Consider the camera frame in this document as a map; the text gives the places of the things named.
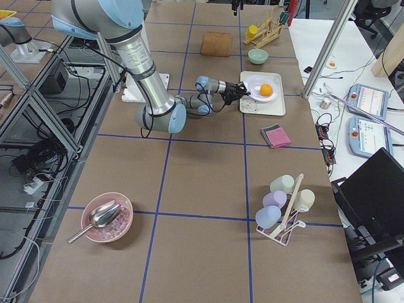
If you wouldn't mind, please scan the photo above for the aluminium frame post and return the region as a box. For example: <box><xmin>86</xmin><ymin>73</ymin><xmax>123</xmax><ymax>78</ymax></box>
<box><xmin>301</xmin><ymin>0</ymin><xmax>358</xmax><ymax>99</ymax></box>

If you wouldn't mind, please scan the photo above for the pink bowl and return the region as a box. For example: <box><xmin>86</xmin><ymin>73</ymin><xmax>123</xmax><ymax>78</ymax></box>
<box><xmin>81</xmin><ymin>192</ymin><xmax>133</xmax><ymax>243</ymax></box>

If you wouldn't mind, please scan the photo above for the white plate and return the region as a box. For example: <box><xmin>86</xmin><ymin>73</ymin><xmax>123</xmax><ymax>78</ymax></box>
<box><xmin>243</xmin><ymin>75</ymin><xmax>280</xmax><ymax>102</ymax></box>

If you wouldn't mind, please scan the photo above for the wooden cutting board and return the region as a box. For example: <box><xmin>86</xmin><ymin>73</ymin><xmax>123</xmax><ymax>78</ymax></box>
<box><xmin>201</xmin><ymin>32</ymin><xmax>232</xmax><ymax>57</ymax></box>

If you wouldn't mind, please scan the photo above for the black laptop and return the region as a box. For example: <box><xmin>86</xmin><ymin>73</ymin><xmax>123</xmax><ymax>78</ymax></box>
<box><xmin>332</xmin><ymin>148</ymin><xmax>403</xmax><ymax>272</ymax></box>

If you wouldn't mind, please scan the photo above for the green bowl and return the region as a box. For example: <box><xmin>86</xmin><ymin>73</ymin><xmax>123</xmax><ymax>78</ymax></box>
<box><xmin>248</xmin><ymin>49</ymin><xmax>269</xmax><ymax>65</ymax></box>

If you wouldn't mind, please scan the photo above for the white wire cup rack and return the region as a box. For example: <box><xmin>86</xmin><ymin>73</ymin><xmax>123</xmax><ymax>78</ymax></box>
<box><xmin>256</xmin><ymin>174</ymin><xmax>306</xmax><ymax>246</ymax></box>

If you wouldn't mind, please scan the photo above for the wooden dish rack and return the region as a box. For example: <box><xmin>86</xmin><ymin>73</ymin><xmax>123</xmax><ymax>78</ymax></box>
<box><xmin>243</xmin><ymin>10</ymin><xmax>284</xmax><ymax>49</ymax></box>

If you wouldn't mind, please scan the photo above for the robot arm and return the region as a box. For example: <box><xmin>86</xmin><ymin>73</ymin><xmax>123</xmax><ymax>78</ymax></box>
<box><xmin>52</xmin><ymin>1</ymin><xmax>250</xmax><ymax>133</ymax></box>

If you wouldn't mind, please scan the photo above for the dark green mug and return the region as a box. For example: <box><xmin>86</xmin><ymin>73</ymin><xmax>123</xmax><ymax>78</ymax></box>
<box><xmin>278</xmin><ymin>11</ymin><xmax>290</xmax><ymax>25</ymax></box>

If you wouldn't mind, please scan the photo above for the small metal cylinder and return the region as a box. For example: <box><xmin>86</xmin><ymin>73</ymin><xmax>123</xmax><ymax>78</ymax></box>
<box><xmin>319</xmin><ymin>97</ymin><xmax>331</xmax><ymax>110</ymax></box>

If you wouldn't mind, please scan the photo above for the orange fruit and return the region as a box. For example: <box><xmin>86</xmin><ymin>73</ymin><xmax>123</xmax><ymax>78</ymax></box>
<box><xmin>259</xmin><ymin>83</ymin><xmax>273</xmax><ymax>97</ymax></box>

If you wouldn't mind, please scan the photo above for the teach pendant tablet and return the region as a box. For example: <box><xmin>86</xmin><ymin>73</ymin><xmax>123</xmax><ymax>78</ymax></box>
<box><xmin>348</xmin><ymin>116</ymin><xmax>394</xmax><ymax>158</ymax></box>
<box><xmin>347</xmin><ymin>84</ymin><xmax>389</xmax><ymax>121</ymax></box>

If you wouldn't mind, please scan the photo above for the metal scoop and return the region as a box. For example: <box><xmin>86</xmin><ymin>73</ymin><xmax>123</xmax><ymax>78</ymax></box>
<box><xmin>67</xmin><ymin>200</ymin><xmax>122</xmax><ymax>244</ymax></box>

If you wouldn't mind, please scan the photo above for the teach pendant tablet near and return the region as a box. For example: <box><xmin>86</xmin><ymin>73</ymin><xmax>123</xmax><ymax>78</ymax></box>
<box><xmin>348</xmin><ymin>116</ymin><xmax>394</xmax><ymax>158</ymax></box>

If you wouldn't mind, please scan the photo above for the purple plastic cup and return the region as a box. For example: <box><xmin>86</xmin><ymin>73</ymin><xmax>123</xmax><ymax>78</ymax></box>
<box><xmin>263</xmin><ymin>190</ymin><xmax>287</xmax><ymax>208</ymax></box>

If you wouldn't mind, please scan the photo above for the yellow mug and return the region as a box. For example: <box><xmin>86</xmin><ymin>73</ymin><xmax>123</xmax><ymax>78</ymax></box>
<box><xmin>246</xmin><ymin>24</ymin><xmax>259</xmax><ymax>40</ymax></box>

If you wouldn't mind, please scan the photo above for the cream bear tray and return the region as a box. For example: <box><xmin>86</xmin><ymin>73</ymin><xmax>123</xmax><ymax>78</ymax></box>
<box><xmin>239</xmin><ymin>71</ymin><xmax>286</xmax><ymax>116</ymax></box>

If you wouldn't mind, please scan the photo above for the pink cloth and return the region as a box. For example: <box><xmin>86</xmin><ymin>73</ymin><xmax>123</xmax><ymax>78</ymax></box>
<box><xmin>265</xmin><ymin>128</ymin><xmax>292</xmax><ymax>148</ymax></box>

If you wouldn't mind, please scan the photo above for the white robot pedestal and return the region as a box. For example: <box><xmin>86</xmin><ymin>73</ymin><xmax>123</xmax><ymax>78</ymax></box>
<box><xmin>122</xmin><ymin>73</ymin><xmax>170</xmax><ymax>103</ymax></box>

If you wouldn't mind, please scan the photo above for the grey cloth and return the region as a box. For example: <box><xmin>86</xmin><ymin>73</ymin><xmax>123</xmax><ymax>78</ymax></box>
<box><xmin>260</xmin><ymin>124</ymin><xmax>280</xmax><ymax>148</ymax></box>

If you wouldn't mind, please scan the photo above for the fried egg toy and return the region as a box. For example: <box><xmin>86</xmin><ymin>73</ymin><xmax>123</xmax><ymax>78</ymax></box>
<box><xmin>326</xmin><ymin>61</ymin><xmax>337</xmax><ymax>69</ymax></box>

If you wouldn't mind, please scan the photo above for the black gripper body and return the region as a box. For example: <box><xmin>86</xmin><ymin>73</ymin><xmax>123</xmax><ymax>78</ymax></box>
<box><xmin>220</xmin><ymin>83</ymin><xmax>242</xmax><ymax>105</ymax></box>
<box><xmin>230</xmin><ymin>0</ymin><xmax>242</xmax><ymax>9</ymax></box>

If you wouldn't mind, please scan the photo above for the blue plastic cup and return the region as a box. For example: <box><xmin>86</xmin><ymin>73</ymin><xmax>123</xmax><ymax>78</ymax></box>
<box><xmin>255</xmin><ymin>205</ymin><xmax>282</xmax><ymax>229</ymax></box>

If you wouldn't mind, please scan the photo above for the small black device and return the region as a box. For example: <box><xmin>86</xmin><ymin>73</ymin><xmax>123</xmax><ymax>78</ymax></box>
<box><xmin>304</xmin><ymin>66</ymin><xmax>312</xmax><ymax>74</ymax></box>

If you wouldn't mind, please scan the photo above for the green plastic cup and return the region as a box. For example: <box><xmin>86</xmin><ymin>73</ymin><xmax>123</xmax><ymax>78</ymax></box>
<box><xmin>270</xmin><ymin>175</ymin><xmax>295</xmax><ymax>194</ymax></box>

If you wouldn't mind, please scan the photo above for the beige plastic cup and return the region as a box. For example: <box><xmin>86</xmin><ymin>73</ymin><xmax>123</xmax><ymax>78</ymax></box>
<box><xmin>294</xmin><ymin>189</ymin><xmax>315</xmax><ymax>212</ymax></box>

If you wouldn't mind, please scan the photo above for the teach pendant tablet far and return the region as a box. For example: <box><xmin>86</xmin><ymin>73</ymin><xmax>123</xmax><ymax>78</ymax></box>
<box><xmin>347</xmin><ymin>84</ymin><xmax>389</xmax><ymax>121</ymax></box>

